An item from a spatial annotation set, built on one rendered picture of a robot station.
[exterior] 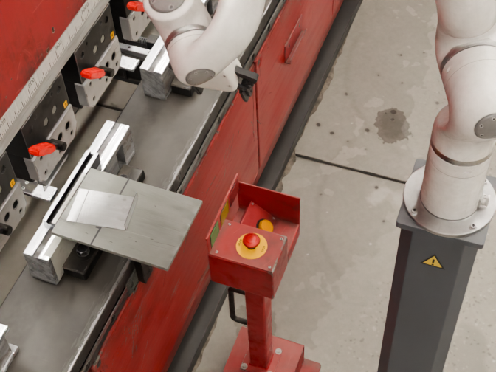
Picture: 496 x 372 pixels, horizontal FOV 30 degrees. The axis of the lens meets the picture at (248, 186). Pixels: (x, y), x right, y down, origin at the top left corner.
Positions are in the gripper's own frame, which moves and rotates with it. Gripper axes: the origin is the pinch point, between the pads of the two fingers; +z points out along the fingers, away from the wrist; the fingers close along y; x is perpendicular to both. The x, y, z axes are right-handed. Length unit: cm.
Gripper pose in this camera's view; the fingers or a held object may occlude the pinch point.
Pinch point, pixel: (224, 88)
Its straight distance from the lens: 169.9
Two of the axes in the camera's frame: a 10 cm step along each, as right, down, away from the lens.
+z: 2.5, 3.6, 9.0
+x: 2.7, -9.2, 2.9
